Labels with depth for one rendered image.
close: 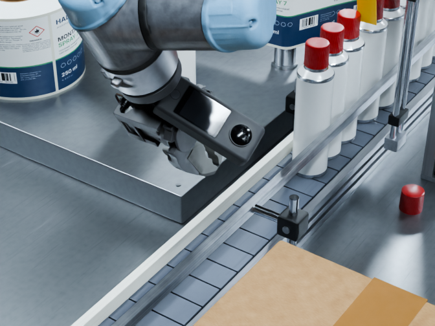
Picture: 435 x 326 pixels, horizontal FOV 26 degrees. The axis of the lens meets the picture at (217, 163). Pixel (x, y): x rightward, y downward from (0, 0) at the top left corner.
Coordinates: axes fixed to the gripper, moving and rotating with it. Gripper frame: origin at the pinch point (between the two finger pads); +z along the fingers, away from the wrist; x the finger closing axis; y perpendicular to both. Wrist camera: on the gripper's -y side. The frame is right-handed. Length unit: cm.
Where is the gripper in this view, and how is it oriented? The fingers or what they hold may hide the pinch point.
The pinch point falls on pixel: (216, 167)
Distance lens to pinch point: 113.7
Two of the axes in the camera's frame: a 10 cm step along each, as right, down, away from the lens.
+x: -4.9, 8.2, -3.1
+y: -8.3, -3.2, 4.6
